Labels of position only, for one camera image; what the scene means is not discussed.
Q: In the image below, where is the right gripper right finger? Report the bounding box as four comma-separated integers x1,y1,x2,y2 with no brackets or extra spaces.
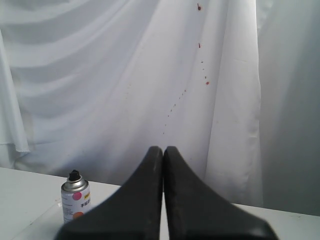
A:
163,146,278,240

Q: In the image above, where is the white backdrop cloth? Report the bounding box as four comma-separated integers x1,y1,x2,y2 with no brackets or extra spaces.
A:
0,0,320,215

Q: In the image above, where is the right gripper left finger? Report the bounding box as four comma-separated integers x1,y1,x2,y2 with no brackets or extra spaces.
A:
56,146,163,240

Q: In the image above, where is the white polka-dot spray can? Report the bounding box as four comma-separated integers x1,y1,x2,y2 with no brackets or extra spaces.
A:
61,169,92,223

